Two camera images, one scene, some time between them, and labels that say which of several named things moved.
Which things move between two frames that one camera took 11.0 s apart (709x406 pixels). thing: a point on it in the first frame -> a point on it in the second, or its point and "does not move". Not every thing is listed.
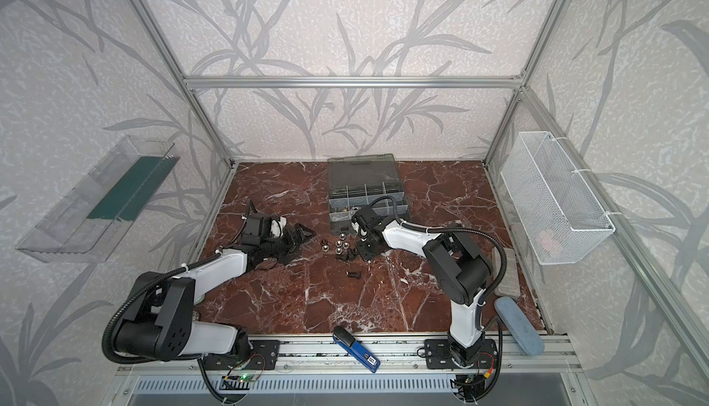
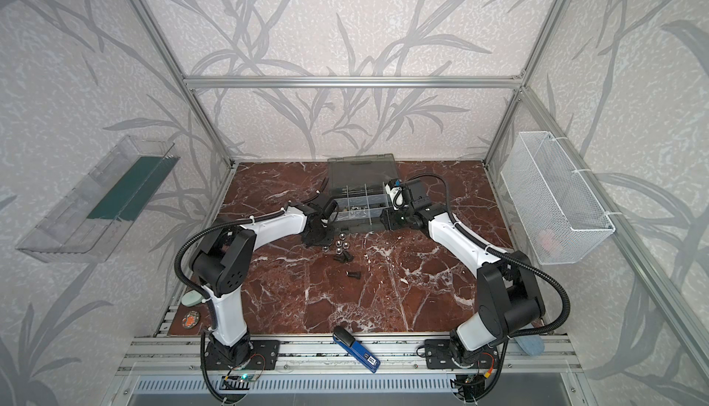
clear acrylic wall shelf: (85, 228) does not move
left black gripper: (286, 238) -> (324, 216)
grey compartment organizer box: (356, 182) does not move
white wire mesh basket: (560, 219) does not move
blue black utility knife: (355, 349) does not move
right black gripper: (365, 245) -> (391, 216)
